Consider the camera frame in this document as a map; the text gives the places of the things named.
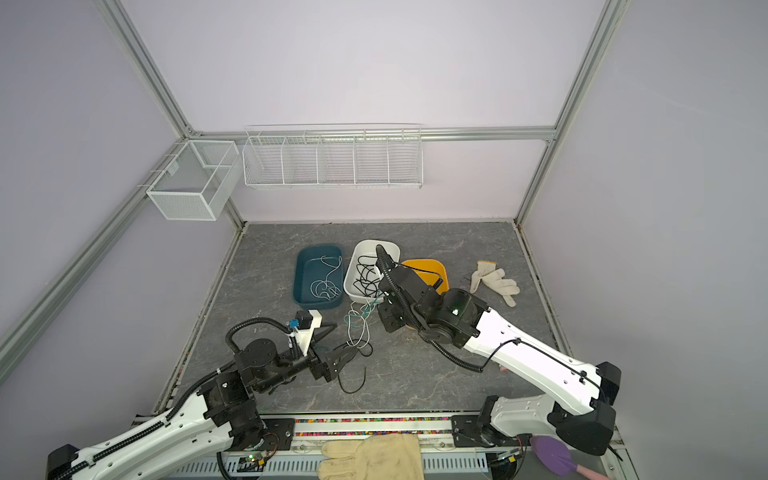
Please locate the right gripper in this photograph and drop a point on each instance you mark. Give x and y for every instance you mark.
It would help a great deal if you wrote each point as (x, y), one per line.
(388, 310)

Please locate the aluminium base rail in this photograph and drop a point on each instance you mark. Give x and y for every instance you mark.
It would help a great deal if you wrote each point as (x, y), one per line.
(500, 422)

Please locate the long white wire basket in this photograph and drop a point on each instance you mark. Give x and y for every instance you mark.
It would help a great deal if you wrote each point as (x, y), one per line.
(333, 156)

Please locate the small white mesh basket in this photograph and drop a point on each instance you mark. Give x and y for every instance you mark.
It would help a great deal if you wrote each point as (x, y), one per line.
(198, 180)

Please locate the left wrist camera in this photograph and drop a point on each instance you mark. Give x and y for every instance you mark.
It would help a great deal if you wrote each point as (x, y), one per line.
(302, 328)

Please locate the white plastic bin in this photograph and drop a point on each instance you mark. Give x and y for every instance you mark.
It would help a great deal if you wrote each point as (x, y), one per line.
(363, 276)

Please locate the purple pink brush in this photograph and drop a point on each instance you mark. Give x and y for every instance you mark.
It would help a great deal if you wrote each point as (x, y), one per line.
(556, 457)

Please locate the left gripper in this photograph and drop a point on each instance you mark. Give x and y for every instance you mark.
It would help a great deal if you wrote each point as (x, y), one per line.
(320, 369)

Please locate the beige leather glove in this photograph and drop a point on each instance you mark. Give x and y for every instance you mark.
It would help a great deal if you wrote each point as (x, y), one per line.
(391, 456)

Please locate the yellow plastic bin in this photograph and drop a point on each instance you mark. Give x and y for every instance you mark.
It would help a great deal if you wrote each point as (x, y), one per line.
(431, 271)

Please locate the dark teal plastic bin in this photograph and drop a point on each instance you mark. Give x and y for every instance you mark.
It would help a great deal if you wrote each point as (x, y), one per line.
(319, 276)

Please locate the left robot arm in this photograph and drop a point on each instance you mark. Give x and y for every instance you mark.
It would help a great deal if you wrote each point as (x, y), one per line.
(216, 414)

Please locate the white knit glove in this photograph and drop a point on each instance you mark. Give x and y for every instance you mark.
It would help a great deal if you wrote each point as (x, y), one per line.
(494, 278)

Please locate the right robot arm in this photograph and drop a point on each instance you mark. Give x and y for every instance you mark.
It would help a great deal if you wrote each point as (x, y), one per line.
(579, 388)

